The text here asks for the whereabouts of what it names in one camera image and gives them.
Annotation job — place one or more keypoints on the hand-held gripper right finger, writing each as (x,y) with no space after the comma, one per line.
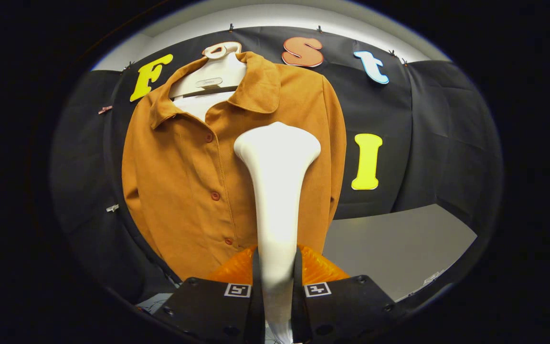
(298,306)

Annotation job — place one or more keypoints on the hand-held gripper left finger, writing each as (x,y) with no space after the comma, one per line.
(257,306)

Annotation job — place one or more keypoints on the white garment steamer head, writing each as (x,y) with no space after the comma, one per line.
(277,191)

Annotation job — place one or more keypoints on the orange button-up shirt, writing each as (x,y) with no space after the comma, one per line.
(179,191)

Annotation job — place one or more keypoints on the grey cabinet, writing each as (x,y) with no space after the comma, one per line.
(389,248)

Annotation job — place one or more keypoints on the white clip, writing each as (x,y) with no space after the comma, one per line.
(112,208)

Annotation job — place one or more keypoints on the black backdrop cloth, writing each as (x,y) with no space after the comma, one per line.
(447,143)

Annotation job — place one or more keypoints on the white mannequin torso form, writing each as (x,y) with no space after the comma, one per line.
(213,76)

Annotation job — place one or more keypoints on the red clip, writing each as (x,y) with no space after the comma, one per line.
(105,110)

